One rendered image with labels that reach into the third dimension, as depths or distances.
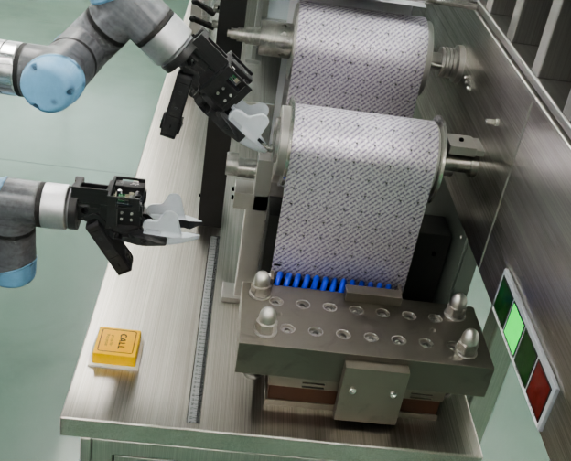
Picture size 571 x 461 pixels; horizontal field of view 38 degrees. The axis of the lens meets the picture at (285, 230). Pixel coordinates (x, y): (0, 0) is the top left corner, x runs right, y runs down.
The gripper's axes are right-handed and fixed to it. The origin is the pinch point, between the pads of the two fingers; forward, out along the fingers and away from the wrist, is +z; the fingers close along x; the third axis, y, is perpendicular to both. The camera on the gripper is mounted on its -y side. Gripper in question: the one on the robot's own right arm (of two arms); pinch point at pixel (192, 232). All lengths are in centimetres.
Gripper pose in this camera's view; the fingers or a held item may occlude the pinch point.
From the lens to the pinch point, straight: 137.8
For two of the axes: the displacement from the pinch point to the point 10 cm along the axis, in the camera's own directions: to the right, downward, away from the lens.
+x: -0.1, -5.3, 8.5
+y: 1.4, -8.4, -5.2
